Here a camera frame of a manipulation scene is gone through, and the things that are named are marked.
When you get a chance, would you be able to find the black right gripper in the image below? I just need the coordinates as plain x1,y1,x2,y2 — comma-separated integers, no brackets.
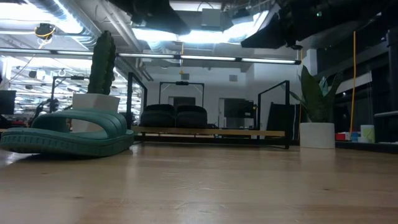
241,0,321,50

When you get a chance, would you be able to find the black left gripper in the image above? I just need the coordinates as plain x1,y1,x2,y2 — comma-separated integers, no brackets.
107,0,191,35

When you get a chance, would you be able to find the green slide sandal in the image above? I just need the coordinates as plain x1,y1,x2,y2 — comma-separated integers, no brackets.
0,108,136,157

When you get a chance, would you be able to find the grey ceiling box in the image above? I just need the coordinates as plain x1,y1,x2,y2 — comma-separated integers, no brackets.
201,8,222,27

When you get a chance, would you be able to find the long ceiling light bar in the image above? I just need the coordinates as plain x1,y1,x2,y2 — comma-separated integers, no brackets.
0,48,302,65

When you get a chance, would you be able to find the tall green cactus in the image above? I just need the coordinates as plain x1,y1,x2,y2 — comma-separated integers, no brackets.
87,30,117,96

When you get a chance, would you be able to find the green snake plant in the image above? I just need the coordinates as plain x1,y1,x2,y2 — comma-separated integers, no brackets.
289,65,345,124

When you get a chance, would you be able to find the black equipment cabinet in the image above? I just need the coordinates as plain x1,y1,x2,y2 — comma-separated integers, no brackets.
223,98,258,119

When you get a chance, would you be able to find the black panel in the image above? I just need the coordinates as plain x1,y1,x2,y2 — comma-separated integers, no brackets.
266,102,301,141

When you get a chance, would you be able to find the white and green container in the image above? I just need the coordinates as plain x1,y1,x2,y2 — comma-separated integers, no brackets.
360,124,376,144

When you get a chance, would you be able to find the black bin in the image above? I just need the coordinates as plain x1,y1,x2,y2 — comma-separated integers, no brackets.
374,111,398,144

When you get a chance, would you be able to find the black monitor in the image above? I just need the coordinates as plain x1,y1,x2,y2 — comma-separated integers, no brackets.
0,90,17,115

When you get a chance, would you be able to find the black background rig frame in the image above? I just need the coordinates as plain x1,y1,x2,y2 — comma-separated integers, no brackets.
50,75,91,113
158,81,205,108

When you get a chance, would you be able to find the silver ventilation duct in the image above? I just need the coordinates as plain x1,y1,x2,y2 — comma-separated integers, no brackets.
23,0,103,52

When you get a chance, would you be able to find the yellow cable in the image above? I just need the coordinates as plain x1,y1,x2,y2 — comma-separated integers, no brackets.
349,30,358,134

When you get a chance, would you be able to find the wooden shelf black metal frame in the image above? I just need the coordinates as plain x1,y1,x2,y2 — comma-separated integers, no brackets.
125,72,290,149

